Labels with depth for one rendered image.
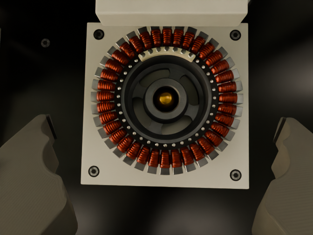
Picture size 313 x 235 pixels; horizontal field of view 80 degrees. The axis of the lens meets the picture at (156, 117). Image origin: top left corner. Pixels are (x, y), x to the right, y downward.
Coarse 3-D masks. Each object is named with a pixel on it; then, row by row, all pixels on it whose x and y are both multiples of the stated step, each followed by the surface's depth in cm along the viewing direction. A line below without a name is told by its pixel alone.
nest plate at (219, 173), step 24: (96, 24) 18; (240, 24) 17; (96, 48) 18; (216, 48) 17; (240, 48) 17; (168, 72) 17; (240, 72) 17; (192, 96) 17; (144, 120) 17; (240, 120) 17; (96, 144) 17; (240, 144) 17; (96, 168) 17; (120, 168) 17; (144, 168) 17; (216, 168) 17; (240, 168) 17
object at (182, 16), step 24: (96, 0) 7; (120, 0) 7; (144, 0) 7; (168, 0) 7; (192, 0) 7; (216, 0) 7; (240, 0) 7; (120, 24) 8; (144, 24) 8; (168, 24) 8; (192, 24) 8; (216, 24) 8
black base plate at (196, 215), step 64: (0, 0) 19; (64, 0) 19; (256, 0) 19; (0, 64) 19; (64, 64) 19; (256, 64) 18; (0, 128) 19; (64, 128) 18; (256, 128) 18; (128, 192) 18; (192, 192) 18; (256, 192) 18
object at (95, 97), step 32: (160, 32) 14; (192, 32) 14; (128, 64) 14; (160, 64) 16; (192, 64) 14; (224, 64) 13; (96, 96) 14; (128, 96) 15; (224, 96) 13; (128, 128) 14; (160, 128) 16; (192, 128) 15; (224, 128) 13; (128, 160) 14; (160, 160) 13; (192, 160) 13
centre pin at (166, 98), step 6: (162, 90) 15; (168, 90) 15; (156, 96) 15; (162, 96) 14; (168, 96) 14; (174, 96) 15; (156, 102) 15; (162, 102) 14; (168, 102) 14; (174, 102) 15; (162, 108) 15; (168, 108) 15
